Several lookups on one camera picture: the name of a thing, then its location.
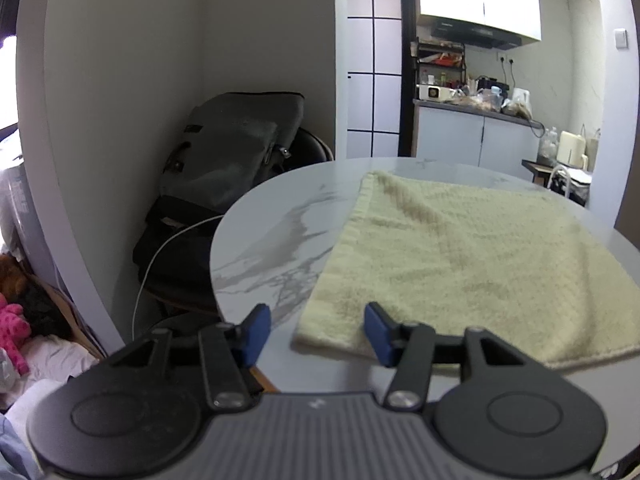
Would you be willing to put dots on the black range hood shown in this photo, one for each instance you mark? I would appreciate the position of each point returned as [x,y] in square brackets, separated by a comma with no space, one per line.
[475,34]

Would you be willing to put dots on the black-framed glass door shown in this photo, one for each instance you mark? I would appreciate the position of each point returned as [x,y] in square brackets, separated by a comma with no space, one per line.
[375,70]

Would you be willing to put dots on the white electric kettle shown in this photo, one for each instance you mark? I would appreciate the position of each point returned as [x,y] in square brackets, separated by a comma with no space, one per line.
[521,96]

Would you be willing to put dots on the white rice cooker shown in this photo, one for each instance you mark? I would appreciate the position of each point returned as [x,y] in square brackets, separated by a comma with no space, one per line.
[435,93]

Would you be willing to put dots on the white base cabinet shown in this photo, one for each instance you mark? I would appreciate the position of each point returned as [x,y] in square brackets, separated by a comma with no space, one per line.
[470,140]

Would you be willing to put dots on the clear food bags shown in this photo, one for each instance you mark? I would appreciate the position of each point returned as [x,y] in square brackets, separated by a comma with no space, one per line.
[492,100]

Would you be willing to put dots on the white wall switch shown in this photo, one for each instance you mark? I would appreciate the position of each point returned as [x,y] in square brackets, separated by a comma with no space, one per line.
[621,39]

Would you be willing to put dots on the wall power sockets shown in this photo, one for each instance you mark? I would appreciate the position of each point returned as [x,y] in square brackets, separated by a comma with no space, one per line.
[506,57]

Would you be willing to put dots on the pale yellow towel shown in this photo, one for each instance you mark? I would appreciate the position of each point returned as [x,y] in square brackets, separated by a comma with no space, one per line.
[475,260]

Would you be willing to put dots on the grey backpack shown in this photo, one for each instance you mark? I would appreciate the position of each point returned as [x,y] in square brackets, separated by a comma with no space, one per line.
[230,150]

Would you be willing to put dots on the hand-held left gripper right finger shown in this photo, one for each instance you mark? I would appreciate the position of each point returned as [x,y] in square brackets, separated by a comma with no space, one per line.
[380,332]

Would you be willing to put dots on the pink plush toy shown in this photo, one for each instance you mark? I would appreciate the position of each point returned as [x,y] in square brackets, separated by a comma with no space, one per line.
[12,327]

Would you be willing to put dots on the white bedding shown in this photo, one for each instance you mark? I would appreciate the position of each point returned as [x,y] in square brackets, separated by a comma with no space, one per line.
[40,365]

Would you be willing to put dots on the black kitchen rack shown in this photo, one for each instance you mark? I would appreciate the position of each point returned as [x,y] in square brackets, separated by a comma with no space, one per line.
[442,65]

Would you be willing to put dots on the black chair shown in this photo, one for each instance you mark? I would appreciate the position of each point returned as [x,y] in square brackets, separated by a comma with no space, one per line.
[175,255]

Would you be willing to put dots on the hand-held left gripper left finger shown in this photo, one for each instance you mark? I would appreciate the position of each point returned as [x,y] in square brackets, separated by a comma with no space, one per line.
[257,332]

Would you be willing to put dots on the cream countertop appliance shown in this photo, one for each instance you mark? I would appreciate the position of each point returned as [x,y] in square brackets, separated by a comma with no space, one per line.
[571,149]

